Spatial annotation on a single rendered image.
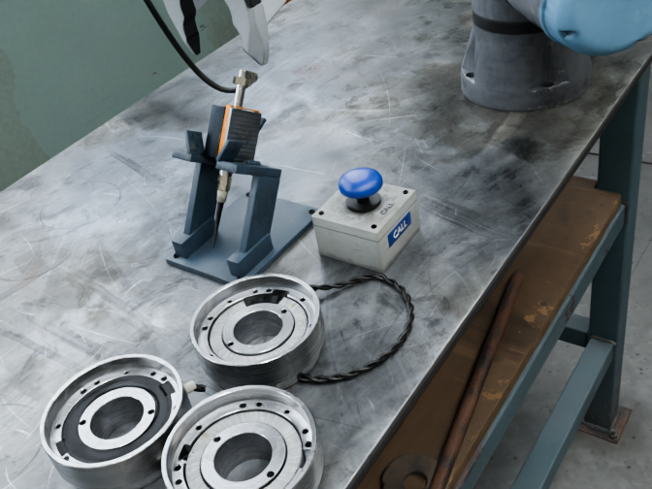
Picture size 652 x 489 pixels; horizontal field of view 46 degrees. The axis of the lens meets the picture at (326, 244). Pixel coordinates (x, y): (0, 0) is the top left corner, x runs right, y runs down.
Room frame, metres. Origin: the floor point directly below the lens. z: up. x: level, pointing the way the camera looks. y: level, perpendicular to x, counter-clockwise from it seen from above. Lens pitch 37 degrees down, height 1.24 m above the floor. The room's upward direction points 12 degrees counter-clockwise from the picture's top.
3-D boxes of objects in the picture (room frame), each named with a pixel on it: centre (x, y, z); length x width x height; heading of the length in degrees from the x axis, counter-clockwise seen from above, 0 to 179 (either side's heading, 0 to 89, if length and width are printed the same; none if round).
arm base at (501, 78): (0.83, -0.27, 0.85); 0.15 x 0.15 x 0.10
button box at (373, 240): (0.58, -0.05, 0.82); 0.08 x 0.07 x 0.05; 139
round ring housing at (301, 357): (0.46, 0.07, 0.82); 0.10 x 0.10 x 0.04
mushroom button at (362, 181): (0.58, -0.04, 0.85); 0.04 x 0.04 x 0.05
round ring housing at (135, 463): (0.40, 0.18, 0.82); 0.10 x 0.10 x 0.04
